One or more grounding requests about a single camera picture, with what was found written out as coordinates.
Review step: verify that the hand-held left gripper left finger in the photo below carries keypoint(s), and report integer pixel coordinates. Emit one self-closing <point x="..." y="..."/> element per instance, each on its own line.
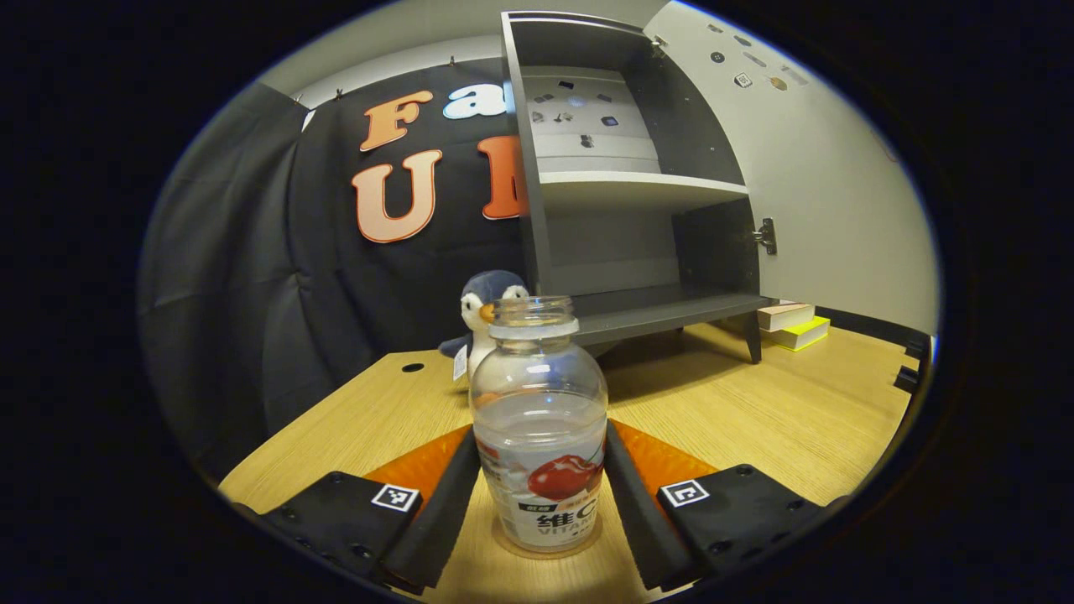
<point x="436" y="520"/>

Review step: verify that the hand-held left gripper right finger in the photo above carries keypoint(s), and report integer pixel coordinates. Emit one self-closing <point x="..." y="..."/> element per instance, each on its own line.
<point x="642" y="520"/>

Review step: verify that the clear bottle with red label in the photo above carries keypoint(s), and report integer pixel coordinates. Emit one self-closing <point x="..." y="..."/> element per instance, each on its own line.
<point x="537" y="419"/>

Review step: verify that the light grey cabinet door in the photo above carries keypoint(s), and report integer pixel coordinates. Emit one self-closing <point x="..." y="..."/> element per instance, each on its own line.
<point x="839" y="210"/>

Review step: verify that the white cabinet shelf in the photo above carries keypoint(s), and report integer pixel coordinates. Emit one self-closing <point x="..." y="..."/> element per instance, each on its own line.
<point x="629" y="189"/>

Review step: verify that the blue penguin plush toy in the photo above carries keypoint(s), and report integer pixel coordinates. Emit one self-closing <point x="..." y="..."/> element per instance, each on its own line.
<point x="491" y="289"/>

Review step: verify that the brown cover book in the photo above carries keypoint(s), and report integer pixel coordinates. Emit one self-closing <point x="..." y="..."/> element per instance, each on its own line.
<point x="784" y="317"/>

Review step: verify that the black table clamp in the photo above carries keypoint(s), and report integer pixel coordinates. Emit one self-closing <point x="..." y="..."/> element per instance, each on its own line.
<point x="906" y="379"/>
<point x="916" y="346"/>

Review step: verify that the black backdrop cloth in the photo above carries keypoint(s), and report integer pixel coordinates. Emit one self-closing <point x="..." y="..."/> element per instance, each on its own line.
<point x="252" y="252"/>

